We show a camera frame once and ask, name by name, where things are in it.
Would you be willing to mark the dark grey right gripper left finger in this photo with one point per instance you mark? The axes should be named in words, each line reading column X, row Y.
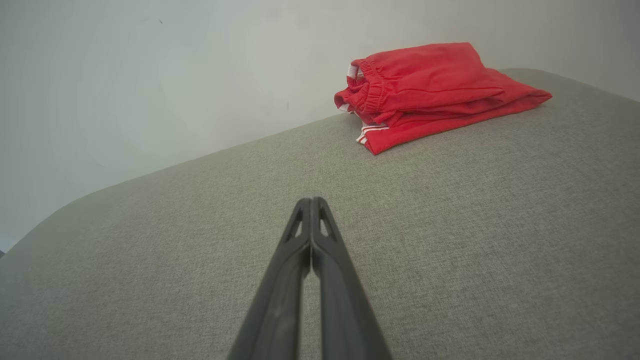
column 280, row 300

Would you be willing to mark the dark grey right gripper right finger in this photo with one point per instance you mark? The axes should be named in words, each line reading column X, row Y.
column 345, row 310

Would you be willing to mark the red Bulls basketball jersey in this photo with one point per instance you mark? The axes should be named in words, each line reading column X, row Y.
column 425, row 130

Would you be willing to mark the red shorts with white trim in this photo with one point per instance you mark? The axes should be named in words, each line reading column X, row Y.
column 425, row 70

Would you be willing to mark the grey fabric sofa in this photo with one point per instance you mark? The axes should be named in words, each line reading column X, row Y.
column 475, row 225

